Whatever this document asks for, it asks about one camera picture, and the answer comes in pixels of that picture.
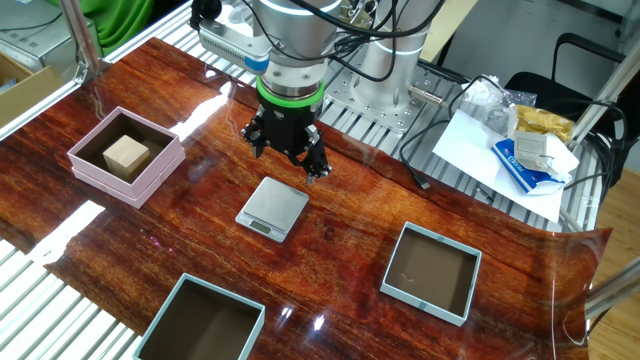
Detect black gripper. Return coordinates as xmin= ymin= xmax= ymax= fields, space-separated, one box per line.
xmin=241 ymin=102 xmax=333 ymax=187

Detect light wooden cube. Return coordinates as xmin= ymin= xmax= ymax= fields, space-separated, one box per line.
xmin=102 ymin=134 xmax=152 ymax=184

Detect pink cardboard box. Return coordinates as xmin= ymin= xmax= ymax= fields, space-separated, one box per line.
xmin=67 ymin=105 xmax=187 ymax=210

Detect shallow light blue box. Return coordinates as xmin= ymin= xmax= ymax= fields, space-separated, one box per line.
xmin=379 ymin=221 xmax=483 ymax=328

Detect deep light blue box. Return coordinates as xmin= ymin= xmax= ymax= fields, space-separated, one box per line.
xmin=132 ymin=272 xmax=267 ymax=360

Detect open cardboard box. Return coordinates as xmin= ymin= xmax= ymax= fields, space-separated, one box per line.
xmin=0 ymin=52 xmax=66 ymax=129

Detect silver digital scale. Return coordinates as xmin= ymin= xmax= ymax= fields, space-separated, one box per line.
xmin=234 ymin=175 xmax=310 ymax=244

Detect wood grain table mat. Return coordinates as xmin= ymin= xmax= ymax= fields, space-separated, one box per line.
xmin=0 ymin=37 xmax=614 ymax=360

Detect silver base connector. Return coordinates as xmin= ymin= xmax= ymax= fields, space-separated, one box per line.
xmin=408 ymin=84 xmax=447 ymax=109

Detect brass metal fixture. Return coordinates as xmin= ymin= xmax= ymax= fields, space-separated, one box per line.
xmin=339 ymin=0 xmax=377 ymax=29

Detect white paper sheet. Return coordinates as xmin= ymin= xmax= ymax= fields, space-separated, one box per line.
xmin=432 ymin=108 xmax=581 ymax=225

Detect clear plastic bag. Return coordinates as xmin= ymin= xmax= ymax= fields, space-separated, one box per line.
xmin=459 ymin=74 xmax=539 ymax=136

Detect green cloth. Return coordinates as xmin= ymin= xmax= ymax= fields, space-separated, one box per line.
xmin=47 ymin=0 xmax=156 ymax=57

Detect tan wooden board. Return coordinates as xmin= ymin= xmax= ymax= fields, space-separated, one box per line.
xmin=419 ymin=0 xmax=480 ymax=64

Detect blue tissue pack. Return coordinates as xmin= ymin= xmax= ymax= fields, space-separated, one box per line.
xmin=490 ymin=138 xmax=569 ymax=196

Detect white plastic packet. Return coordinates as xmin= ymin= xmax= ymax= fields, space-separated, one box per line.
xmin=512 ymin=128 xmax=581 ymax=184

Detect gold foil bag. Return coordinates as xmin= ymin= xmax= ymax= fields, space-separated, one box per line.
xmin=514 ymin=103 xmax=576 ymax=144

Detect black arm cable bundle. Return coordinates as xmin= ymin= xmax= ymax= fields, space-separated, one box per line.
xmin=239 ymin=0 xmax=446 ymax=84

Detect black USB cable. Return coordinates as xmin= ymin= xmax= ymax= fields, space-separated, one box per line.
xmin=398 ymin=74 xmax=501 ymax=191

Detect black metal frame chair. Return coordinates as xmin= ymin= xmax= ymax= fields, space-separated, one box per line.
xmin=503 ymin=32 xmax=640 ymax=174

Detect black floor cables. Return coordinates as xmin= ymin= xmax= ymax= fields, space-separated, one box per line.
xmin=562 ymin=97 xmax=630 ymax=201

